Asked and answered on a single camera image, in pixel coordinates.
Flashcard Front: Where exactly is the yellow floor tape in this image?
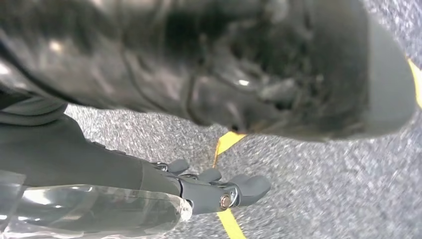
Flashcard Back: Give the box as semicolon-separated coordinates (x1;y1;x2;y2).
212;58;422;239

